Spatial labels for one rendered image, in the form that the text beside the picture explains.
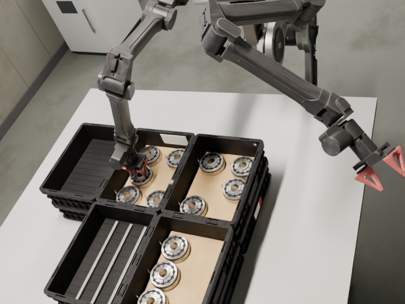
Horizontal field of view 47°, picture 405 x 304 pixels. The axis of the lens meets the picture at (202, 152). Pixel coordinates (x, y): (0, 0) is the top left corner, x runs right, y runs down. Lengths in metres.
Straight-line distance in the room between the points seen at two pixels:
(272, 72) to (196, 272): 0.78
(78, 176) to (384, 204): 1.63
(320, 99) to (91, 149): 1.29
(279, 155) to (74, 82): 2.59
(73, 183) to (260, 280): 0.95
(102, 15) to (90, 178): 2.25
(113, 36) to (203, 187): 2.61
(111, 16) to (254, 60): 3.08
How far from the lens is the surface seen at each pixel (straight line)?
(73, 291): 1.89
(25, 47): 4.41
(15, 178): 3.78
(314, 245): 1.84
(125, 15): 4.45
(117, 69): 1.46
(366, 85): 3.40
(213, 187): 1.90
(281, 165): 2.07
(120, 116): 1.63
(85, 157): 2.28
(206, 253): 1.74
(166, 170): 2.03
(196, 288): 1.69
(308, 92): 1.31
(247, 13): 1.39
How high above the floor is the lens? 2.30
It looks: 46 degrees down
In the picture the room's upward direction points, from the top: 22 degrees counter-clockwise
